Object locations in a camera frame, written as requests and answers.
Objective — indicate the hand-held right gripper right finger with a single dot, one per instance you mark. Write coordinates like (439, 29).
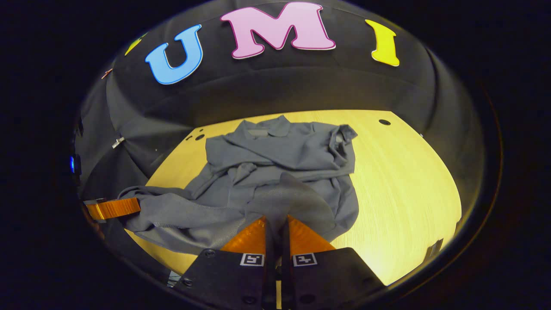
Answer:
(286, 258)

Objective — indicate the small metal clip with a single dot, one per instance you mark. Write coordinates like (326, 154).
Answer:
(118, 142)

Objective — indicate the grey collared shirt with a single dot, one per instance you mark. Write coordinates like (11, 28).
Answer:
(280, 163)

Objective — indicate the small red clip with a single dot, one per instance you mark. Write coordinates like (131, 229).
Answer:
(107, 73)

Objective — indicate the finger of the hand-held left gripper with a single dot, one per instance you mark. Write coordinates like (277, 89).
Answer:
(114, 208)

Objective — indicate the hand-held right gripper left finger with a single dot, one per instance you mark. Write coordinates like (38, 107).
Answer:
(270, 258)

